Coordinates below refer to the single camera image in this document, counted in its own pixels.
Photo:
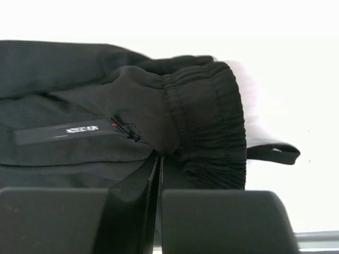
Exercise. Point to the black shorts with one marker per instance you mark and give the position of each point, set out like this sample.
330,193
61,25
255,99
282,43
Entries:
88,115

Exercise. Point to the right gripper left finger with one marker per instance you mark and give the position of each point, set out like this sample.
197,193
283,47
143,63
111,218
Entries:
120,219

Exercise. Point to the aluminium front rail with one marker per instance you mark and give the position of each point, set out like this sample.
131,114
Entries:
317,236

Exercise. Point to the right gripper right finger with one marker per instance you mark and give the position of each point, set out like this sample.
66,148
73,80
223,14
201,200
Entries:
221,221

